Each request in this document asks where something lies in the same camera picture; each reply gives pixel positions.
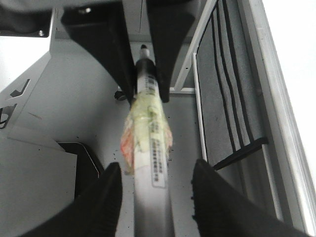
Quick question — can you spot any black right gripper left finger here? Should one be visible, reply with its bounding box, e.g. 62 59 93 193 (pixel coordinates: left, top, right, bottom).
22 162 122 237

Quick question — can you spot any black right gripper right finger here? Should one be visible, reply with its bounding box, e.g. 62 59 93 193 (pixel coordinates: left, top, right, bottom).
192 159 306 237

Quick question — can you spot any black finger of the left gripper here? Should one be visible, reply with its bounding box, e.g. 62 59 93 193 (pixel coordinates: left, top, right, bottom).
61 0 136 102
146 0 195 103

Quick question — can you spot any white whiteboard marker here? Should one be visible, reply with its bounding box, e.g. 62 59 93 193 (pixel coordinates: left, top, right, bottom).
120 45 175 237

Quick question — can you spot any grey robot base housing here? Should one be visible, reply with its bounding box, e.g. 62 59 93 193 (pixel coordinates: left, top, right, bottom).
0 7 104 205

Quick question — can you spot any grey cloth with black stripes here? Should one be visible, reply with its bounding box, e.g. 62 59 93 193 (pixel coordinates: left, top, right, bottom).
196 0 268 170

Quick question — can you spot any white metal frame rail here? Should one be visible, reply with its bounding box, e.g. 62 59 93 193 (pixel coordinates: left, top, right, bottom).
170 0 217 94

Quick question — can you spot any white whiteboard with frame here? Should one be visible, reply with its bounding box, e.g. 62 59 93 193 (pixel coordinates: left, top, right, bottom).
244 0 316 236

